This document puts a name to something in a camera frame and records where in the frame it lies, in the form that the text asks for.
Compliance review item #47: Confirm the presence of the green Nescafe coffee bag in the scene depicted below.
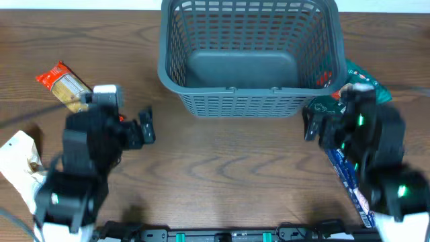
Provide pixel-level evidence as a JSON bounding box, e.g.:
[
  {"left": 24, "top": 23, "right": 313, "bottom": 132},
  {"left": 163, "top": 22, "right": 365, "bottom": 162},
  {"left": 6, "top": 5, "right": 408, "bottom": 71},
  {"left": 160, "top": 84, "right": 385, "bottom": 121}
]
[{"left": 307, "top": 60, "right": 392, "bottom": 114}]

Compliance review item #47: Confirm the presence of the blue Kleenex tissue pack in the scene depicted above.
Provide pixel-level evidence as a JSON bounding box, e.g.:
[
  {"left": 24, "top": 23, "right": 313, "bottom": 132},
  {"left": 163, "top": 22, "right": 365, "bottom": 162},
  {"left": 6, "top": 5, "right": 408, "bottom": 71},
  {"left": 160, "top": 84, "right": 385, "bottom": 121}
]
[{"left": 325, "top": 149, "right": 376, "bottom": 228}]

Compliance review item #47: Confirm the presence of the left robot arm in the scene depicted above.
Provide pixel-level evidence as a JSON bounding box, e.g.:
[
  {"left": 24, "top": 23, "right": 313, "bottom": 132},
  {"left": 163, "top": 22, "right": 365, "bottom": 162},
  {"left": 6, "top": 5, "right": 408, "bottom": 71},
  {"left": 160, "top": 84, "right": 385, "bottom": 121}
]
[{"left": 34, "top": 106, "right": 156, "bottom": 241}]

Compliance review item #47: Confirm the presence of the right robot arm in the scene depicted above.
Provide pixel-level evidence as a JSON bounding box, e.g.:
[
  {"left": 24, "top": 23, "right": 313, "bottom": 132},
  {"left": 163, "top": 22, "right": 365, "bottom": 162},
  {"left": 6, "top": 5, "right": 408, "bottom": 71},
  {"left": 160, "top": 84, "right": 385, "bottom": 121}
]
[{"left": 302, "top": 99, "right": 429, "bottom": 223}]

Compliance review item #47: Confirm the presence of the red spaghetti packet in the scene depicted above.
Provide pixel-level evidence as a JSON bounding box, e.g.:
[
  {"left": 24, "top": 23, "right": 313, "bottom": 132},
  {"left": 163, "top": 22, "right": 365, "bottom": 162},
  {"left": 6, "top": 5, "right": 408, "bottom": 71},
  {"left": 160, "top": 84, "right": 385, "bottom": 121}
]
[{"left": 35, "top": 60, "right": 124, "bottom": 122}]

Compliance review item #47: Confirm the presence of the grey plastic basket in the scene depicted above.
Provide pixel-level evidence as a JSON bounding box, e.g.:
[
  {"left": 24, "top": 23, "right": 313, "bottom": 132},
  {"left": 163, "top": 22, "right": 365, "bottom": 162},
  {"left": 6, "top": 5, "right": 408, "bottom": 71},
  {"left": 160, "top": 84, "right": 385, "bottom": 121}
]
[{"left": 157, "top": 0, "right": 347, "bottom": 118}]

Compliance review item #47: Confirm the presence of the white paper bag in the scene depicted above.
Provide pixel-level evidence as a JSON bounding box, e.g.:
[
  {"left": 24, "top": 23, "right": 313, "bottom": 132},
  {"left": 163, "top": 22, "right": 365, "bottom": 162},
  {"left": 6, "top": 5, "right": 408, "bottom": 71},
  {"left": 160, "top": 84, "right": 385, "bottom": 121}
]
[{"left": 1, "top": 130, "right": 47, "bottom": 214}]

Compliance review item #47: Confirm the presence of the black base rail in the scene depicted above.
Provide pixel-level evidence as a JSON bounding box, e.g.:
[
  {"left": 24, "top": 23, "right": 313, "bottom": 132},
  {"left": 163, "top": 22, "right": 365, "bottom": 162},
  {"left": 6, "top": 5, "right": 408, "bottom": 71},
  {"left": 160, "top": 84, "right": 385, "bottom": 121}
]
[{"left": 89, "top": 220, "right": 382, "bottom": 242}]

